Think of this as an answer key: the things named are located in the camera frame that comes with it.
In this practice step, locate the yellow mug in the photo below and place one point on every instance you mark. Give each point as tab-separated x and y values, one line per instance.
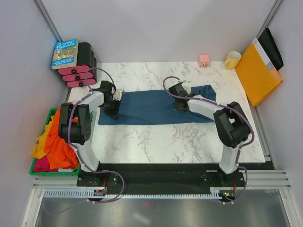
232	60

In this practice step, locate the orange folder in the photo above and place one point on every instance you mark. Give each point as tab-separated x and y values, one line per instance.
257	81

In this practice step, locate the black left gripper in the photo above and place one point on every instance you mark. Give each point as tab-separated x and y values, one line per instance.
114	113

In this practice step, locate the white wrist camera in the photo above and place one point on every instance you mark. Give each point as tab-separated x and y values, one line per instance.
117	96
187	85

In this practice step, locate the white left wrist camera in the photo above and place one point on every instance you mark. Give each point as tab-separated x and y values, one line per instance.
117	96

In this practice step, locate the yellow t shirt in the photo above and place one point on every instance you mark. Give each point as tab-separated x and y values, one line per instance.
38	151

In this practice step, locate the treehouse paperback book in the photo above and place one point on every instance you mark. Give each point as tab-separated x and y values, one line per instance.
65	54

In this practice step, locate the white slotted cable duct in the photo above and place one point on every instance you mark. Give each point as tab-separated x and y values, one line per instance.
94	194

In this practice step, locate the white grey document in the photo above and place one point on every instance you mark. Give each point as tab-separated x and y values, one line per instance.
263	54

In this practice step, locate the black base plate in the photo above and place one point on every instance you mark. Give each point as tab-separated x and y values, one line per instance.
160	178

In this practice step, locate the blue t shirt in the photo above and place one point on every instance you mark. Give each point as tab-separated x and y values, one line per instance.
152	107

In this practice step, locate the green plastic crate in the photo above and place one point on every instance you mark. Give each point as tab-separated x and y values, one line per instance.
55	171

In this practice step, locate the orange t shirt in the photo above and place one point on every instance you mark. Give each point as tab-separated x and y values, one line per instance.
59	153

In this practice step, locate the pink cube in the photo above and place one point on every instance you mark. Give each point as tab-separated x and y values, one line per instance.
203	61

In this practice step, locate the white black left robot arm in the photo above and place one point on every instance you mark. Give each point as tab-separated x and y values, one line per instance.
75	123

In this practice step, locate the magenta t shirt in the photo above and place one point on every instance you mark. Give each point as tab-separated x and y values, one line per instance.
42	165

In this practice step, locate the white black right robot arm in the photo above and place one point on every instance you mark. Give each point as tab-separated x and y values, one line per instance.
231	123

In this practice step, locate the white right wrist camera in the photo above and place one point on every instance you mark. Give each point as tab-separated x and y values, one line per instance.
187	85

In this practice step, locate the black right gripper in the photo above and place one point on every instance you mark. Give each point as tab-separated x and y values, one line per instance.
176	108

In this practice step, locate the black pink drawer unit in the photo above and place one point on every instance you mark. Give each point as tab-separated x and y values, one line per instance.
79	75

